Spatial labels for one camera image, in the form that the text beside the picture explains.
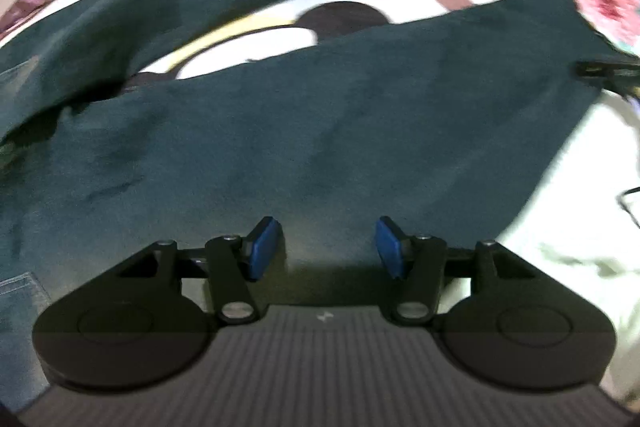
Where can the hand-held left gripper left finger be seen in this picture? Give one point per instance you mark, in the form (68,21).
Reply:
(262,248)

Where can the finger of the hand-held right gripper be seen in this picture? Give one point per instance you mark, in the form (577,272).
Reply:
(607,71)

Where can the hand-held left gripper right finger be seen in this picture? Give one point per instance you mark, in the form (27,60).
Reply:
(388,248)

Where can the dark green pants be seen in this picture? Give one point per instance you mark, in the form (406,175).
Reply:
(310,127)

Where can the blue frayed denim jeans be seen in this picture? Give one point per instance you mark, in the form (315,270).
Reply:
(17,332)

